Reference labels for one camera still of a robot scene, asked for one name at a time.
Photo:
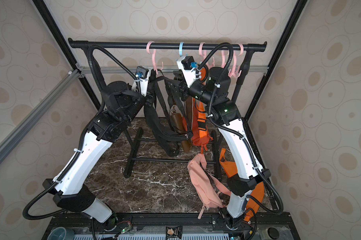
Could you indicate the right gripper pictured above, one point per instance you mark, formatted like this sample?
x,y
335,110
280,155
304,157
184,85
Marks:
x,y
182,88

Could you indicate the black clothes rack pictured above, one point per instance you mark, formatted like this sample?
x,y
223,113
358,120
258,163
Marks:
x,y
171,84

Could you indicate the rightmost pink hook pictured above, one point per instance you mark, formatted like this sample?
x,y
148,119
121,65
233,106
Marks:
x,y
235,71

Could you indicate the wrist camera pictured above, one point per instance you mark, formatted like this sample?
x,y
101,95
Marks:
x,y
141,84
188,67

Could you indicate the black base frame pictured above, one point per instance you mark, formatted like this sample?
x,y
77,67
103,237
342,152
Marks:
x,y
152,226

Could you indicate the bright orange bag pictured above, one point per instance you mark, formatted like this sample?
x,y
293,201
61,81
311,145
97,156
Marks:
x,y
231,170

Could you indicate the teal round container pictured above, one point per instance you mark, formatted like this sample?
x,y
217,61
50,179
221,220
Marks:
x,y
61,233

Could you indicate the red-orange waist bag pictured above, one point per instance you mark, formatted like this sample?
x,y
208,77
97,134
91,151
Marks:
x,y
196,122

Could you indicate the leftmost pink hook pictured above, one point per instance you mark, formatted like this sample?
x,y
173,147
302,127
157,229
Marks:
x,y
153,57

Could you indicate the light blue hook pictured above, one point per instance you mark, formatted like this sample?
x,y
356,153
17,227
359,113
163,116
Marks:
x,y
182,53

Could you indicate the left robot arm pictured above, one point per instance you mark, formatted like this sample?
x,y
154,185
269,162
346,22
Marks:
x,y
120,104

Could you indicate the aluminium rail left wall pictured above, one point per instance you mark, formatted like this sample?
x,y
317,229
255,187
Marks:
x,y
19,132

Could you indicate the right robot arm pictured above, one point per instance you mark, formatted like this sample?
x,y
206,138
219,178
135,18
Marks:
x,y
207,82

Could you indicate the black round cap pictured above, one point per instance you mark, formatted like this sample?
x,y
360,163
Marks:
x,y
272,234

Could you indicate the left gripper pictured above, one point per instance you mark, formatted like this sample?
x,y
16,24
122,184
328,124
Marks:
x,y
150,98

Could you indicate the small snack packet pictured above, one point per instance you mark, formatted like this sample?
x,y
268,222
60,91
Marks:
x,y
174,232

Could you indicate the pink bag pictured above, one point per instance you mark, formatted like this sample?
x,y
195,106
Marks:
x,y
206,185

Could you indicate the brown leather bag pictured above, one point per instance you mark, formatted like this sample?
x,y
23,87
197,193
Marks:
x,y
177,123

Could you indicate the pink hook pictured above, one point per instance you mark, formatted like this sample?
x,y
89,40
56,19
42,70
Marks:
x,y
235,71
203,53
153,57
223,62

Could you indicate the middle pink hook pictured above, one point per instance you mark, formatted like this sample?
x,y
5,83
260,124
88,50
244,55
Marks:
x,y
203,53

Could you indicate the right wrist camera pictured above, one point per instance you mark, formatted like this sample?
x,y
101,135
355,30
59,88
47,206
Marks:
x,y
188,67

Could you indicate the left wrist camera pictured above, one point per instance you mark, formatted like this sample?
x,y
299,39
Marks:
x,y
141,84

